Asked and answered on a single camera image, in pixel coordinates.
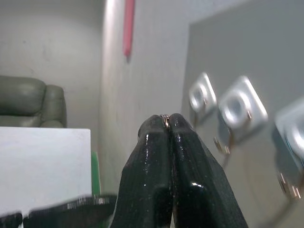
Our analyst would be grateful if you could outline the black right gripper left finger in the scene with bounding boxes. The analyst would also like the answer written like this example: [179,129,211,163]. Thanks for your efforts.
[113,114,173,228]

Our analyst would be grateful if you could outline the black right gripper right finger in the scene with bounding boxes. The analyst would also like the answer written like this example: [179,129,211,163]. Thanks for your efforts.
[168,113,249,228]

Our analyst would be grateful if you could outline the green plastic object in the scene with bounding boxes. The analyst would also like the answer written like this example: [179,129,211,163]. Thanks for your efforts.
[91,152,102,198]

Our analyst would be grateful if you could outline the white plastic table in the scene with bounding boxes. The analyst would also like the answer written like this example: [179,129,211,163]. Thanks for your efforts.
[0,126,92,212]

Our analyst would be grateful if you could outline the grey-green leather armchair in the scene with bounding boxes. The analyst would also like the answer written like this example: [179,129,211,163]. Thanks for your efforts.
[0,75,67,128]

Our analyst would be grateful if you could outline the white square wall hook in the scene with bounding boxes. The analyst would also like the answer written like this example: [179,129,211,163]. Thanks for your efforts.
[213,76,269,162]
[189,72,218,125]
[272,99,304,198]

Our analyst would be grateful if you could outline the grey wall board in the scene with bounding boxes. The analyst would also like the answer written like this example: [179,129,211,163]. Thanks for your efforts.
[181,0,304,228]

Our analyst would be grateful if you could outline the red wall strip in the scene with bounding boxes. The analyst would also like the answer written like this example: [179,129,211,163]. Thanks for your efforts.
[122,0,136,57]

